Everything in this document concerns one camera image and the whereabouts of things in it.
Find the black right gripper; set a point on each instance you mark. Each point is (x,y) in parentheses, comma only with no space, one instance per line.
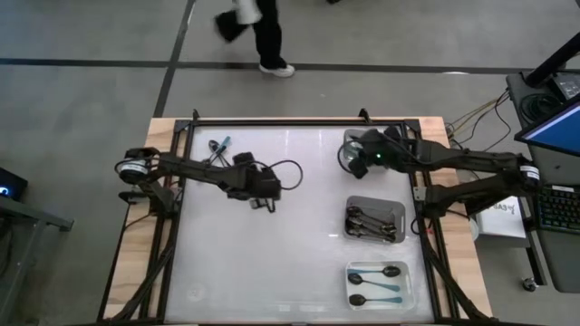
(385,149)

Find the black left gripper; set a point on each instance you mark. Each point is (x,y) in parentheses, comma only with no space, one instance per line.
(242,181)

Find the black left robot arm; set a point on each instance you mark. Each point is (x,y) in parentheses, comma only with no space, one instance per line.
(190,168)

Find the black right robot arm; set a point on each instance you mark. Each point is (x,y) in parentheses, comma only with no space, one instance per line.
(471,158)

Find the grey plastic bin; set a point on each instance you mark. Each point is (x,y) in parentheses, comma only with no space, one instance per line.
(399,204)

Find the white plastic bin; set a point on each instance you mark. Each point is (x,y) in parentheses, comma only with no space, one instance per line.
(409,283)

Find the white printed box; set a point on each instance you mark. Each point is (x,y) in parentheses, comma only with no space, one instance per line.
(503,224)

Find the person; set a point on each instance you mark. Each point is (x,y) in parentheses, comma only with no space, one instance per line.
(267,36)

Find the blue-screen computer monitor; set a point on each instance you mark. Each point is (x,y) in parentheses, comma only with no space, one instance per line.
(557,131)

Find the black backlit keyboard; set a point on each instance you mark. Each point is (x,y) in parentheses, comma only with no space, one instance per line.
(562,210)

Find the black monitor pole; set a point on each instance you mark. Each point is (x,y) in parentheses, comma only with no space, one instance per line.
(553,61)

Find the black power adapter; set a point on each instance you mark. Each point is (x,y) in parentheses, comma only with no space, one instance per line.
(566,86)

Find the black caster wheel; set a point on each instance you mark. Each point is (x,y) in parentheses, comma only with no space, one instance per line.
(529,284)

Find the grey equipment cart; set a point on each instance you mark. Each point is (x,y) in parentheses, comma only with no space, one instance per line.
(557,262)

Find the grey side table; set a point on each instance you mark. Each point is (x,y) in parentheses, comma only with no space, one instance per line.
(36,217)

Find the black device with blue light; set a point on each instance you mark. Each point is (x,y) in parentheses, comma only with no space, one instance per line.
(13,181)

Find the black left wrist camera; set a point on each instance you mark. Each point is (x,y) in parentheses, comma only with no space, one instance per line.
(271,183)

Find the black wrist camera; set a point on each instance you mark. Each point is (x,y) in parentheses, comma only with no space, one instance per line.
(359,167)
(271,183)

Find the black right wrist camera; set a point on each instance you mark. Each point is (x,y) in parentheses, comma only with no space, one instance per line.
(359,167)

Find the black aluminium table frame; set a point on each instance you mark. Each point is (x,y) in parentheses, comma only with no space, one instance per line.
(294,122)

